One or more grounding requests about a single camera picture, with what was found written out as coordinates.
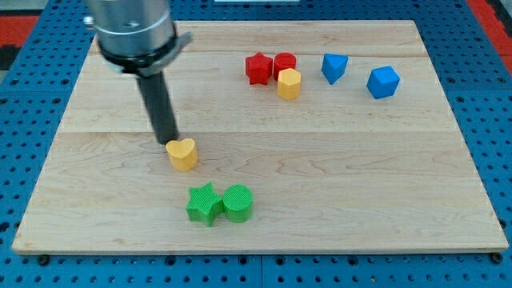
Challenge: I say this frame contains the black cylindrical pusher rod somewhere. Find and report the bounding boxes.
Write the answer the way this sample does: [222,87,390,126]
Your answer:
[137,72,179,145]

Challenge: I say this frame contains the yellow heart block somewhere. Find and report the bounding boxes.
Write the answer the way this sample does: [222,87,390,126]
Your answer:
[166,138,198,171]

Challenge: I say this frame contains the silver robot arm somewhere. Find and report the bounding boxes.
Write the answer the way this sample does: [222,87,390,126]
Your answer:
[83,0,192,145]

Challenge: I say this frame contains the red circle block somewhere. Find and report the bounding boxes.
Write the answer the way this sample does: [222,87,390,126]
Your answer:
[273,52,297,80]

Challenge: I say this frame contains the green circle block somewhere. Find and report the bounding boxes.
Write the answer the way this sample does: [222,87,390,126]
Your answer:
[223,184,253,223]

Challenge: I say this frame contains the red star block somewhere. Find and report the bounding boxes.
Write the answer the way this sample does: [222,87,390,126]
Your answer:
[245,52,274,85]

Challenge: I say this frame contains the green star block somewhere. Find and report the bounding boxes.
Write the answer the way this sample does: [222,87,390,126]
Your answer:
[186,182,224,227]

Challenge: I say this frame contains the yellow hexagon block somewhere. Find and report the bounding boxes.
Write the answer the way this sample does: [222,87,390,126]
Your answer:
[277,68,302,100]

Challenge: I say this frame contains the wooden board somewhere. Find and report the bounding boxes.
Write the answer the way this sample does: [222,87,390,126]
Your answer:
[12,20,509,255]

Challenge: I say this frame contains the blue triangle block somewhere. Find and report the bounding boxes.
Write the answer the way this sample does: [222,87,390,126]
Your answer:
[321,54,349,85]

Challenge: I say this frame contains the blue cube block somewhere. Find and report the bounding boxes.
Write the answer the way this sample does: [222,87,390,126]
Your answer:
[366,66,401,99]

